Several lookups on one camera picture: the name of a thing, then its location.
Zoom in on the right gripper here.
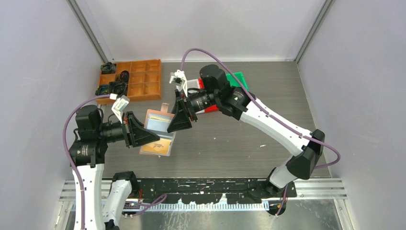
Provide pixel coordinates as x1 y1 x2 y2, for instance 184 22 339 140
167 90 219 134

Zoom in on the black coiled strap small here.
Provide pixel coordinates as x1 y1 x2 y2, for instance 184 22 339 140
118 70 130 83

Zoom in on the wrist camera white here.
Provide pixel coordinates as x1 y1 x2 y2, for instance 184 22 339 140
109 93 130 124
169 69 188 97

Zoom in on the white plastic bin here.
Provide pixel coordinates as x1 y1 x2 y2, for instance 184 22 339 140
187 79 203 94

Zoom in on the green patterned strap upper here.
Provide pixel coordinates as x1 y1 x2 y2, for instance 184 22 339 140
100 62 117 75

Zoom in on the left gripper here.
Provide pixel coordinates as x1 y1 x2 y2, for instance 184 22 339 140
97 110 159 147

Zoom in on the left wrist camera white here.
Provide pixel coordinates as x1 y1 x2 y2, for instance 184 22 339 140
109 93 130 124

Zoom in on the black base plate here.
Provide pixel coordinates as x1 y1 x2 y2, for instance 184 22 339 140
109 177 298 206

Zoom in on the green patterned strap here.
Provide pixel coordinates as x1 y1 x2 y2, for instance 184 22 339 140
100 62 117 75
95 84 111 96

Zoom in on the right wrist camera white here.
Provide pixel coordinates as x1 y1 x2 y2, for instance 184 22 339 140
169 69 188 97

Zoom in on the orange compartment tray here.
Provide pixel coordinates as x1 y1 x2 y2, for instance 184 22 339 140
95 59 162 102

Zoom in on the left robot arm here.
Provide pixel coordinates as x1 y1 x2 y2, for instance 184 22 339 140
68 105 160 230

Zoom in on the black coiled strap large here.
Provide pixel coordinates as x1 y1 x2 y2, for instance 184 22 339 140
108 81 128 96

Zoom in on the aluminium rail front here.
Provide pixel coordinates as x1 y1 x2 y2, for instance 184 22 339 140
60 178 347 214

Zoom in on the pink leather card holder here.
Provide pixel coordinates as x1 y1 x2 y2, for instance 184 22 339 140
139 103 176 157

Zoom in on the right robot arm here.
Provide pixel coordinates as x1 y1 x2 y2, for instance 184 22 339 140
167 64 325 197

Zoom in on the red plastic bin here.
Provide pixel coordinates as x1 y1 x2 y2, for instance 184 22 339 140
198 78 218 114

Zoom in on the green plastic bin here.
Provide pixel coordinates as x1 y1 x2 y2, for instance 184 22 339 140
226 72 249 91

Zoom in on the green patterned strap lower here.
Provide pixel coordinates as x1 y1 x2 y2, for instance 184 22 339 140
95 84 111 96

